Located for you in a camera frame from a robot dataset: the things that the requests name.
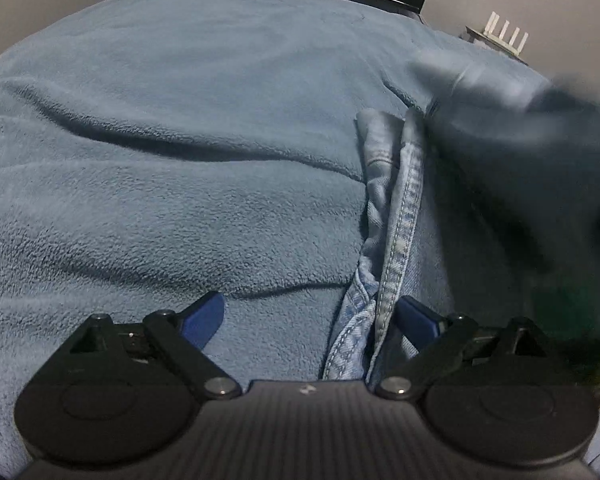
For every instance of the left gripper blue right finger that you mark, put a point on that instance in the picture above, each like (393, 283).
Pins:
(429, 334)

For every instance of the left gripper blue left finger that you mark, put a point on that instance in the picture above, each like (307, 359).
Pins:
(198, 322)

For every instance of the light blue denim jacket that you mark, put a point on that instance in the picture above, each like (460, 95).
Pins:
(484, 201)

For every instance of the blue fleece bed blanket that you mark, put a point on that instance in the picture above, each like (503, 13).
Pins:
(154, 150)

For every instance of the white wifi router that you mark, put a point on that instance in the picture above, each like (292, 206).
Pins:
(499, 35)

